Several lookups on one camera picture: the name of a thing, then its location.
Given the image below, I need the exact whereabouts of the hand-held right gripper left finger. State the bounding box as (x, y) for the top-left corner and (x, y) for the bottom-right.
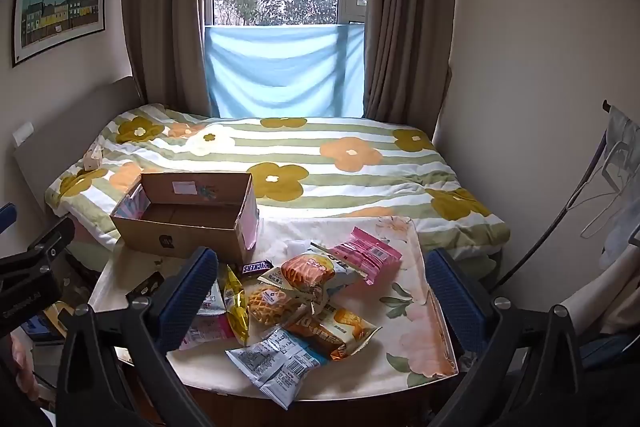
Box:
(56, 247), (221, 427)

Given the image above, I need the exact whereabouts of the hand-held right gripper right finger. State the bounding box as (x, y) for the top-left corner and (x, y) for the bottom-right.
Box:
(425, 248), (583, 427)

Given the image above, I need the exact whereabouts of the large pink white packet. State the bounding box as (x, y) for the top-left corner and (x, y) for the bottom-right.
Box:
(177, 314), (241, 353)

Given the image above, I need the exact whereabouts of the small black snack packet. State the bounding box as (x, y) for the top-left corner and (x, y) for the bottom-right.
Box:
(125, 271), (166, 300)

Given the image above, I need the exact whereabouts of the yellow snack packet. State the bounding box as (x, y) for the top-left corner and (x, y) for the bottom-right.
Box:
(220, 264), (251, 348)

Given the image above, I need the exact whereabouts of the cardboard box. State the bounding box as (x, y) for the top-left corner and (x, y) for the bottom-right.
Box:
(110, 172), (261, 265)

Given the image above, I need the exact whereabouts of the chocolate bar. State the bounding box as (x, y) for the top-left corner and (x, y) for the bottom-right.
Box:
(240, 259), (275, 278)

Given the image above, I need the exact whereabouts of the waffle packet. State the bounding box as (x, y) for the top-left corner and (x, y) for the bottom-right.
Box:
(245, 284), (313, 328)

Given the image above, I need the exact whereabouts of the pink snack packet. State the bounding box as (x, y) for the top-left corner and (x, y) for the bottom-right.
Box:
(330, 227), (403, 285)

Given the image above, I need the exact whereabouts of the blue white snack packet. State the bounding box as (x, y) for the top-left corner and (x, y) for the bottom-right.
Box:
(225, 327), (331, 410)

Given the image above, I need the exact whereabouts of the orange white snack packet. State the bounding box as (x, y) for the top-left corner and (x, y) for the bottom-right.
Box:
(285, 304), (381, 360)

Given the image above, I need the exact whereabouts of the round bread packet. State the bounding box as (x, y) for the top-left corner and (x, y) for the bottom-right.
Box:
(257, 247), (371, 308)

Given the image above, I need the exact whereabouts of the person's left hand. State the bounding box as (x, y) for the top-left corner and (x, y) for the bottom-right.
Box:
(10, 336), (37, 392)

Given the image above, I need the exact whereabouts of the yellow blue box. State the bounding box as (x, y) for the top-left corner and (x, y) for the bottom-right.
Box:
(22, 302), (68, 340)

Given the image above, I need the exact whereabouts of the beige headboard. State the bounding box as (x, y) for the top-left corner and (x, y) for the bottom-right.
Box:
(12, 77), (146, 228)

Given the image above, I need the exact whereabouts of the white tissue pack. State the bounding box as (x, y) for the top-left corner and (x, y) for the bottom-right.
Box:
(280, 237), (313, 258)

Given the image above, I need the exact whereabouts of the beige cloth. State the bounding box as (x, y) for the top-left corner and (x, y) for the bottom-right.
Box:
(565, 252), (640, 335)

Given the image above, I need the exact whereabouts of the floral striped blanket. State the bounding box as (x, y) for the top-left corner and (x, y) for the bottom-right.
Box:
(45, 103), (512, 258)

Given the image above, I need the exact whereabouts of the hanging light blue garment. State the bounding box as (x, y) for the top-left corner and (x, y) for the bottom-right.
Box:
(600, 104), (640, 258)

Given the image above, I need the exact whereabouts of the light blue cloth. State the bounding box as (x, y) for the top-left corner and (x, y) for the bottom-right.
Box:
(204, 23), (366, 118)

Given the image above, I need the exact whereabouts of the brown curtain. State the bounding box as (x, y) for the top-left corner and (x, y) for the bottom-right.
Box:
(364, 0), (458, 138)
(121, 0), (221, 115)

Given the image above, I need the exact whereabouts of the white wire hanger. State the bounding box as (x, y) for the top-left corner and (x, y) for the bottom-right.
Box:
(567, 142), (632, 239)

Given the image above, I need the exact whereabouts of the framed wall picture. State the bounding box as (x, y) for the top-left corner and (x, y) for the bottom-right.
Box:
(11, 0), (107, 68)

